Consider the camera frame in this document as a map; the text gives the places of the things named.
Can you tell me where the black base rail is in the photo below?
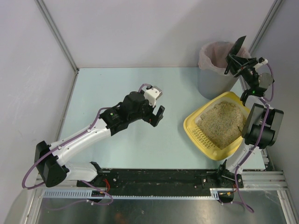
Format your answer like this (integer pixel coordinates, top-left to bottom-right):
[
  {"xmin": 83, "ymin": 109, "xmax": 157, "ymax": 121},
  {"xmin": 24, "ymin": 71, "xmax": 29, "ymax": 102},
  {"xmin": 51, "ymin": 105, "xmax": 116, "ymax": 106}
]
[{"xmin": 90, "ymin": 168, "xmax": 244, "ymax": 196}]

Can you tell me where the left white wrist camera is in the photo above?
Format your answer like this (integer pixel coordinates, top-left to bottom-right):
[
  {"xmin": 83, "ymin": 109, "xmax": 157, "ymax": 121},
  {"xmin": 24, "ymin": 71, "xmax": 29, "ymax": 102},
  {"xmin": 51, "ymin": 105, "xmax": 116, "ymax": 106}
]
[{"xmin": 144, "ymin": 86, "xmax": 163, "ymax": 108}]

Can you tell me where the pink bin liner bag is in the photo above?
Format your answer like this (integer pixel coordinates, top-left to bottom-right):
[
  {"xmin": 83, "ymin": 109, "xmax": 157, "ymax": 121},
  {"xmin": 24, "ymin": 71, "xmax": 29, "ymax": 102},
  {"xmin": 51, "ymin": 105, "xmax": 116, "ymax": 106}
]
[{"xmin": 198, "ymin": 41, "xmax": 252, "ymax": 76}]

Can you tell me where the yellow litter box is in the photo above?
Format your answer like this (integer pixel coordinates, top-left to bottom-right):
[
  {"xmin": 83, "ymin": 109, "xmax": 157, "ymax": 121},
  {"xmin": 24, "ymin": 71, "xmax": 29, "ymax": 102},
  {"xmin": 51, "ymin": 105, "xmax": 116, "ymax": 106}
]
[{"xmin": 183, "ymin": 91, "xmax": 250, "ymax": 161}]

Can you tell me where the grey trash bin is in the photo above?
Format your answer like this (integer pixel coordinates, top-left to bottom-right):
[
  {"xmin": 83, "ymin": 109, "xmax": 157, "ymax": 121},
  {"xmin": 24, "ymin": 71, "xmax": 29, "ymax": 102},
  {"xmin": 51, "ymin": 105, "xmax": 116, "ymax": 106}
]
[{"xmin": 198, "ymin": 69, "xmax": 238, "ymax": 99}]

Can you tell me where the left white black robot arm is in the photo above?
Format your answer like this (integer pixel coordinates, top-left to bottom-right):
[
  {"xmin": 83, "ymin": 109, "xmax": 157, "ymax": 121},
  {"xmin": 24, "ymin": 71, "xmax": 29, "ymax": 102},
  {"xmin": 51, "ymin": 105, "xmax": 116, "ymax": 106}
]
[{"xmin": 35, "ymin": 87, "xmax": 165, "ymax": 188}]

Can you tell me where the grey slotted cable duct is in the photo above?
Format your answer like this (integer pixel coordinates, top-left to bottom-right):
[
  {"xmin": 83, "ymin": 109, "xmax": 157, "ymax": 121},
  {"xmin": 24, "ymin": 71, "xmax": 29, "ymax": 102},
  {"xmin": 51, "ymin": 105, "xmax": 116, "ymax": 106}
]
[{"xmin": 42, "ymin": 188, "xmax": 232, "ymax": 201}]

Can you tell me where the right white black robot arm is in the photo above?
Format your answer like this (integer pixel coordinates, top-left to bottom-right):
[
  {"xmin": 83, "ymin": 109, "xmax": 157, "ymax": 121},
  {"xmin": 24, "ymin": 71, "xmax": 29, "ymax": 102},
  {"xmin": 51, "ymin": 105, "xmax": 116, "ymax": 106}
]
[{"xmin": 201, "ymin": 53, "xmax": 284, "ymax": 188}]

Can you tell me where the black litter scoop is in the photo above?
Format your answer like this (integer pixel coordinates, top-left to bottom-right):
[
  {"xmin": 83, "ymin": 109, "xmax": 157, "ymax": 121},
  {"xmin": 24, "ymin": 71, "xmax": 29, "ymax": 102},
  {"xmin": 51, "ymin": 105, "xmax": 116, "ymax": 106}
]
[{"xmin": 230, "ymin": 36, "xmax": 246, "ymax": 55}]

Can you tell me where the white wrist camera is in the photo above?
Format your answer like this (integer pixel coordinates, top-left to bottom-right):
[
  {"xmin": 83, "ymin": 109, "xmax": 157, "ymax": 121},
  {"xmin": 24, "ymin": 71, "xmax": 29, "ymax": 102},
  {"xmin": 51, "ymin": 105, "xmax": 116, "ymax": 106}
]
[
  {"xmin": 144, "ymin": 86, "xmax": 163, "ymax": 108},
  {"xmin": 254, "ymin": 57, "xmax": 268, "ymax": 70}
]

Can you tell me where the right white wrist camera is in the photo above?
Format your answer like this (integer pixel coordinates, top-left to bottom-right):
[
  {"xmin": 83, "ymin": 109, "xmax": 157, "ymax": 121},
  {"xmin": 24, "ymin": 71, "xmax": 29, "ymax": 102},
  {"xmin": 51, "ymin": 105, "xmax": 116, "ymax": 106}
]
[{"xmin": 254, "ymin": 57, "xmax": 268, "ymax": 70}]

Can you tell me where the beige cat litter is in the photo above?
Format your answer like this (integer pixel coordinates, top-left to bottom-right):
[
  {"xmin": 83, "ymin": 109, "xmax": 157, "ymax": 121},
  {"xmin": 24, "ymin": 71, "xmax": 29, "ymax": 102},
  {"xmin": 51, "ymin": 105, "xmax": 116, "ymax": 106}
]
[{"xmin": 197, "ymin": 101, "xmax": 246, "ymax": 149}]

